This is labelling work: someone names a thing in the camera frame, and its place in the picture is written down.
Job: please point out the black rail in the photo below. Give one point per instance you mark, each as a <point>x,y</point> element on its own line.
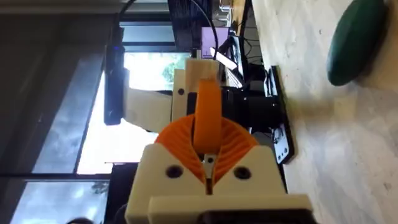
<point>281,124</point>

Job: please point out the bare white finger of the left gripper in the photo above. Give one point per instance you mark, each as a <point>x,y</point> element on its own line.
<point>179,102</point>

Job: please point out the black screen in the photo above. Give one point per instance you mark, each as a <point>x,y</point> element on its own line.
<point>183,25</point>

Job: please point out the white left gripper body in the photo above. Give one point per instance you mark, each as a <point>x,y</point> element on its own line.
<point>146,105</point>

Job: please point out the purple box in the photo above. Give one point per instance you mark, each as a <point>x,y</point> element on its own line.
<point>208,40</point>

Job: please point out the white orange finger of the left gripper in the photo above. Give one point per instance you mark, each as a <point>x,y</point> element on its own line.
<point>202,70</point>

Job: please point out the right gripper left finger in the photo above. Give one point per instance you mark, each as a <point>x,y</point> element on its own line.
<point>161,174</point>

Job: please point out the green disc with holes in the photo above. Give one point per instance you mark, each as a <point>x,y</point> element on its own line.
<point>354,40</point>

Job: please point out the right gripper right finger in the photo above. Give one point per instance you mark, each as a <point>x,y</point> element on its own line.
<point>258,174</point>

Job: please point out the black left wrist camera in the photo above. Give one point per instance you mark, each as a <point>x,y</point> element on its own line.
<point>114,87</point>

